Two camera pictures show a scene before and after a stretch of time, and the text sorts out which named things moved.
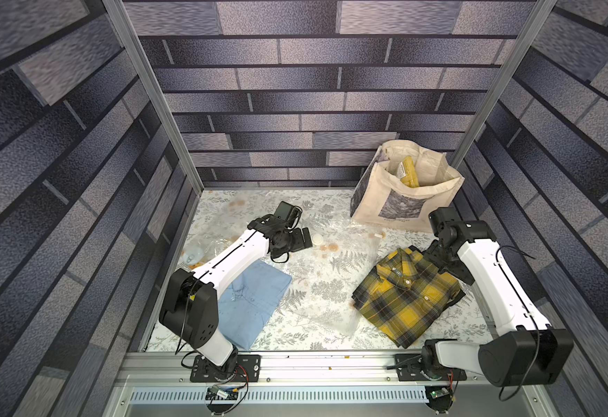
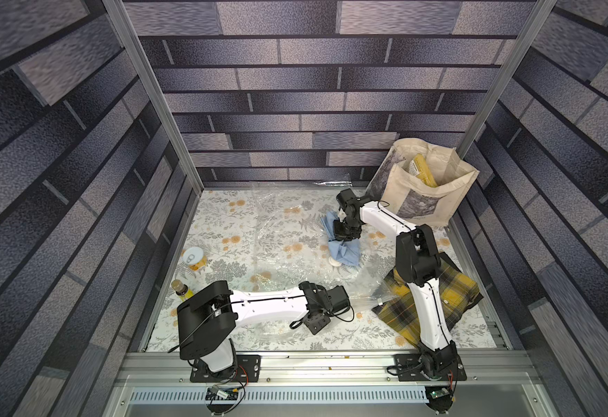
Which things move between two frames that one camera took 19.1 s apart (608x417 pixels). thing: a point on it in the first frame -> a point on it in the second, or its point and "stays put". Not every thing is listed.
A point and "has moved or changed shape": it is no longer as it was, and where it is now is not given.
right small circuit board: [435, 394] stays put
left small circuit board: [221, 393] stays put
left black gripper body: [294, 240] -> [322, 323]
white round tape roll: [194, 255] stays put
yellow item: [410, 179] -> [418, 168]
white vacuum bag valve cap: [317, 239] -> [333, 261]
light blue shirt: [247, 305] -> [346, 251]
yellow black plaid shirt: [403, 294] has moved or changed shape
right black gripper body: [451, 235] -> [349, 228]
